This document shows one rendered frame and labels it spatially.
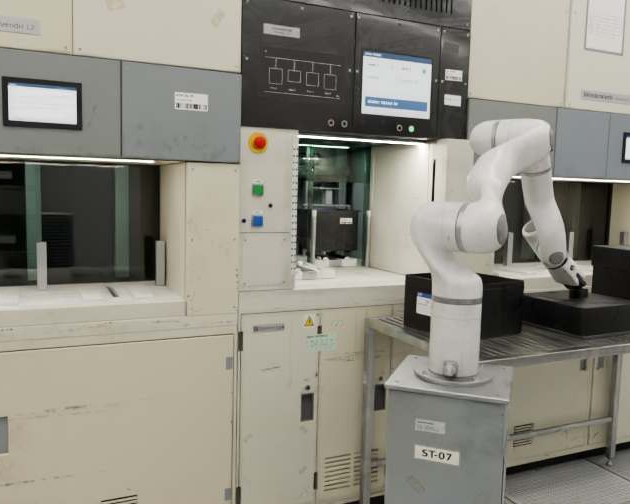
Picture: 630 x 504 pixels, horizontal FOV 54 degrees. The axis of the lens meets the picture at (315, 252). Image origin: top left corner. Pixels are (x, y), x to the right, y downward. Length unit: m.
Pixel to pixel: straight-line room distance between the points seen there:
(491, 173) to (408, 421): 0.64
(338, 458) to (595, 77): 1.85
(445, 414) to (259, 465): 0.91
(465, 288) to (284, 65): 0.98
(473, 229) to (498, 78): 1.19
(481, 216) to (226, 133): 0.88
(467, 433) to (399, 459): 0.18
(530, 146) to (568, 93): 1.08
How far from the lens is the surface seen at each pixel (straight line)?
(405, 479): 1.55
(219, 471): 2.16
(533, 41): 2.68
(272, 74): 2.04
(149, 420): 2.04
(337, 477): 2.36
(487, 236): 1.44
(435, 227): 1.48
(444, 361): 1.51
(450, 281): 1.47
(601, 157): 2.89
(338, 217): 2.70
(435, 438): 1.49
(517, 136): 1.72
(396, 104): 2.24
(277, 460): 2.23
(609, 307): 2.18
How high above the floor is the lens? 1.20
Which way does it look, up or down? 6 degrees down
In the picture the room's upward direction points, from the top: 1 degrees clockwise
